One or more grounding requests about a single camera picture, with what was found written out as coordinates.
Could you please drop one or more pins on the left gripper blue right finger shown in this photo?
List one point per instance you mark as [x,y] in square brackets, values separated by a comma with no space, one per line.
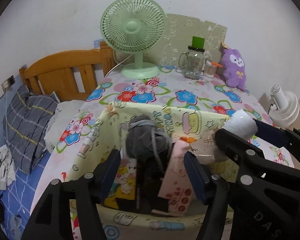
[197,176]

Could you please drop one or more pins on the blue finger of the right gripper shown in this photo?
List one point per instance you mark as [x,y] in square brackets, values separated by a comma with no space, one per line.
[249,158]
[271,134]

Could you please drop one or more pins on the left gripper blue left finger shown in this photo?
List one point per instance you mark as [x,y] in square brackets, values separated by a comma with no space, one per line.
[108,172]

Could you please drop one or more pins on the yellow cartoon tissue pack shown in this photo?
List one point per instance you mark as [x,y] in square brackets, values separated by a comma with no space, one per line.
[123,187]

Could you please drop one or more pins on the pink wipes packet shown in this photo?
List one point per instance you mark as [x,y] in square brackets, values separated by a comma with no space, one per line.
[176,190]

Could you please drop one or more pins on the white clear plastic packet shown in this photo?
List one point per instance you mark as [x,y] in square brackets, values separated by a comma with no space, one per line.
[211,145]

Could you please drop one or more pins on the black bath pouf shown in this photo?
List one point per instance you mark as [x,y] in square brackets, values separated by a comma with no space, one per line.
[149,177]

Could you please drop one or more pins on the green orange tissue pack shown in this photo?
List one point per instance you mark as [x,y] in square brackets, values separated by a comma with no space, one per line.
[188,139]

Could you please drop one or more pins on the grey bath pouf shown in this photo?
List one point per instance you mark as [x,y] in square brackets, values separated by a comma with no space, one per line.
[144,139]

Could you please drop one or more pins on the white standing fan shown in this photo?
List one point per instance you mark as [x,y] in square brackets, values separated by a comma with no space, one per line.
[287,107]

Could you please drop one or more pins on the yellow cartoon fabric storage box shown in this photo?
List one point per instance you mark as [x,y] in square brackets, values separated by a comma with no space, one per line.
[111,129]

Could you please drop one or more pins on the floral tablecloth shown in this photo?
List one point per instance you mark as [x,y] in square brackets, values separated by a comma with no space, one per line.
[73,121]

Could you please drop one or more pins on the purple plush bunny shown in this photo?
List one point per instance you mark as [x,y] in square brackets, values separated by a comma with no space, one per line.
[233,67]

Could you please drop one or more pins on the toothpick jar orange lid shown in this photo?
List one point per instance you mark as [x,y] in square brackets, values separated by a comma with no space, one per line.
[210,68]

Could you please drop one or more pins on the grey plaid pillow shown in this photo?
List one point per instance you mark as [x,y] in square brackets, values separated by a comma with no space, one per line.
[25,123]

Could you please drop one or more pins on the wooden bed headboard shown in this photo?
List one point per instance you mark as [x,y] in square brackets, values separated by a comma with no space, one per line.
[70,74]

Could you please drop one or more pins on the crumpled white cloth on bed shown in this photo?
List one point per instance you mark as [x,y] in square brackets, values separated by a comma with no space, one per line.
[7,168]

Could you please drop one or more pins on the glass jar with green cup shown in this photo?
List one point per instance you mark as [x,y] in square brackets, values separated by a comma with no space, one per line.
[192,61]

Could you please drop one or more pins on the green patterned board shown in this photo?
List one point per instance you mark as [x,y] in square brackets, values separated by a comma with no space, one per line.
[177,36]

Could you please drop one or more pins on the green desk fan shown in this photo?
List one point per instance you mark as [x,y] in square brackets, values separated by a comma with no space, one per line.
[133,27]

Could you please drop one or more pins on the wall power socket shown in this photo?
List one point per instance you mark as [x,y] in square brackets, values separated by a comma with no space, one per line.
[6,85]

